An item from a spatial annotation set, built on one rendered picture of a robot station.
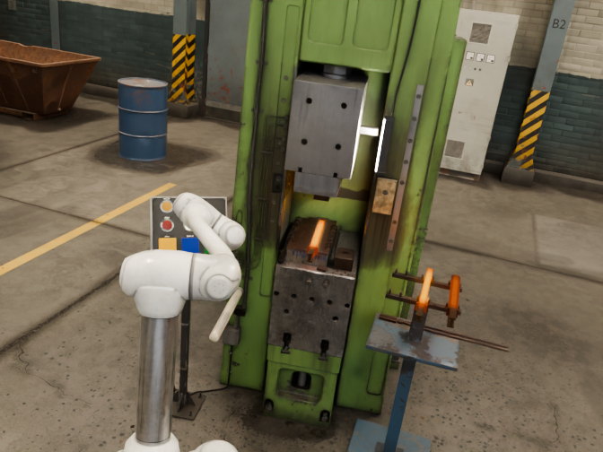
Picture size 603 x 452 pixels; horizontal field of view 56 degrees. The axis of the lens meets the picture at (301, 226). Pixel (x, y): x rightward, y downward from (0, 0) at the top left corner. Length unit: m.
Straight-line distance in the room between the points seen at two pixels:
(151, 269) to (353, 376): 1.84
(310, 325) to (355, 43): 1.32
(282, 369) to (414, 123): 1.41
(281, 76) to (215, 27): 6.72
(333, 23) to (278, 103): 0.42
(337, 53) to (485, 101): 5.24
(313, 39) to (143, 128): 4.58
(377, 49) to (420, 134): 0.42
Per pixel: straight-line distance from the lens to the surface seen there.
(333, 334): 2.82
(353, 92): 2.45
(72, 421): 3.23
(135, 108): 6.93
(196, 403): 3.25
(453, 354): 2.64
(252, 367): 3.26
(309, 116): 2.49
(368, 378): 3.19
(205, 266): 1.56
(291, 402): 3.10
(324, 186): 2.56
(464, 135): 7.77
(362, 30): 2.57
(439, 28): 2.57
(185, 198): 2.10
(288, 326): 2.83
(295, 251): 2.69
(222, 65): 9.31
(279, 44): 2.61
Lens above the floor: 2.13
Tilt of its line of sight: 23 degrees down
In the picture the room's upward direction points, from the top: 7 degrees clockwise
